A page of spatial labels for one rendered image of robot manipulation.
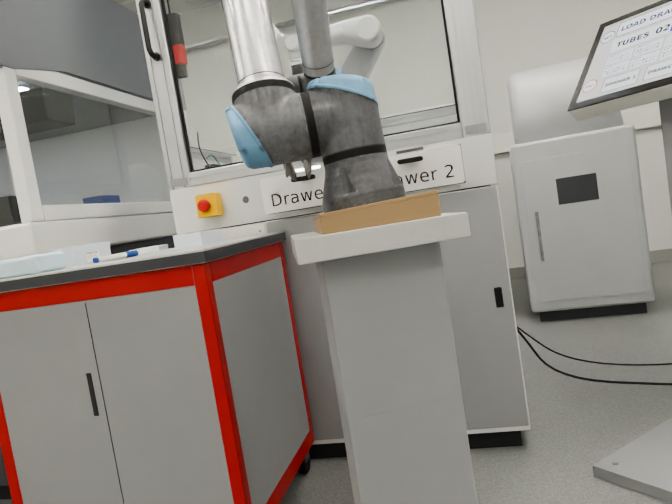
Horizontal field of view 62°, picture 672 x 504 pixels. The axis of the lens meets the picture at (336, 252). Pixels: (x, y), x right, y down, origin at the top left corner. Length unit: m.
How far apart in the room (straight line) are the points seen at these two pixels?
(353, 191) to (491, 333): 0.90
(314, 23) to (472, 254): 0.80
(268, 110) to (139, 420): 0.77
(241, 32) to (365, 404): 0.68
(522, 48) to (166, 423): 4.23
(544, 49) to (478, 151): 3.35
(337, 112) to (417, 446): 0.58
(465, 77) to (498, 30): 3.30
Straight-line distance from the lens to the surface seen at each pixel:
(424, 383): 0.98
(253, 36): 1.06
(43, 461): 1.57
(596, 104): 1.63
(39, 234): 1.91
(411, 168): 1.67
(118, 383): 1.38
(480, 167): 1.69
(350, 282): 0.92
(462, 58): 1.73
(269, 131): 0.97
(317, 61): 1.35
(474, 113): 1.70
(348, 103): 0.98
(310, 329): 1.79
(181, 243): 1.59
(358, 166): 0.96
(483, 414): 1.82
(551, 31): 5.03
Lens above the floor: 0.79
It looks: 4 degrees down
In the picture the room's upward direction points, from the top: 9 degrees counter-clockwise
